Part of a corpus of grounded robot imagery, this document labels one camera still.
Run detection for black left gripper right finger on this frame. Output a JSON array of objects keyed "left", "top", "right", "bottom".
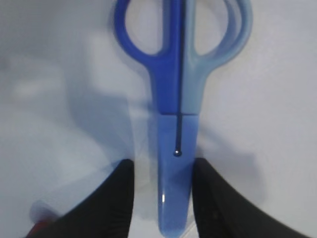
[{"left": 192, "top": 158, "right": 304, "bottom": 238}]

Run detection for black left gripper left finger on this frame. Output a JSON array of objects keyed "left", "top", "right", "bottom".
[{"left": 26, "top": 158, "right": 136, "bottom": 238}]

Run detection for blue scissors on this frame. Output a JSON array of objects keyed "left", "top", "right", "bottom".
[{"left": 114, "top": 0, "right": 253, "bottom": 238}]

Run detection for red glitter pen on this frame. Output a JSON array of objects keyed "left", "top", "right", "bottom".
[{"left": 27, "top": 200, "right": 58, "bottom": 237}]

